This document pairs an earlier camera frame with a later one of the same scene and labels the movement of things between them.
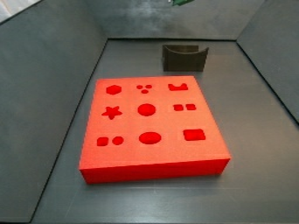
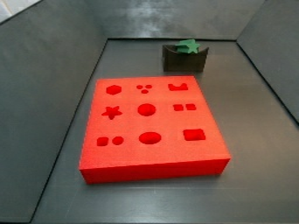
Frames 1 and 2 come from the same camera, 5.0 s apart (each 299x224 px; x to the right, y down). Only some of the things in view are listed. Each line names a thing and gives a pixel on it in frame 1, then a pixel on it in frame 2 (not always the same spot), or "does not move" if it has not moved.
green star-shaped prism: x=180 y=2 -> x=187 y=45
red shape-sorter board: x=151 y=132 does not move
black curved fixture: x=183 y=58 does not move
